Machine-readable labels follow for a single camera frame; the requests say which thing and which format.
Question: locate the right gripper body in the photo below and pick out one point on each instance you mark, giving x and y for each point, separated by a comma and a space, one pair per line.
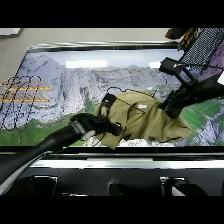
175, 101

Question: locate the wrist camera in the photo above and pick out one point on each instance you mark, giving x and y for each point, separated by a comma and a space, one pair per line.
175, 69
108, 99

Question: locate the orange and black garment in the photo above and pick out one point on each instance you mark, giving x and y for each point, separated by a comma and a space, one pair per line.
181, 36

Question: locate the khaki garment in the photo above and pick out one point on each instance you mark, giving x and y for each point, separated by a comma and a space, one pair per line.
151, 123

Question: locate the purple garment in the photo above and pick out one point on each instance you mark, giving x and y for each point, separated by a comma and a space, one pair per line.
216, 63

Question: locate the silver frame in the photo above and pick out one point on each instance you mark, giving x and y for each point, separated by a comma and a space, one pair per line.
126, 163

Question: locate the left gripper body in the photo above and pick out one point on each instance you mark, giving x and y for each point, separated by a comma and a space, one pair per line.
110, 126

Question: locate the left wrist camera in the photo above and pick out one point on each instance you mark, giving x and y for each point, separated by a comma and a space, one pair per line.
108, 99

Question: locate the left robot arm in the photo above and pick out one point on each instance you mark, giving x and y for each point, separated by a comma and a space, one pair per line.
50, 141

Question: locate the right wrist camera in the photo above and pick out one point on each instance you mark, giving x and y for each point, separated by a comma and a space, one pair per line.
175, 69

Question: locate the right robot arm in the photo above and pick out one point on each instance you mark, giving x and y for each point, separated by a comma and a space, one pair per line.
208, 88

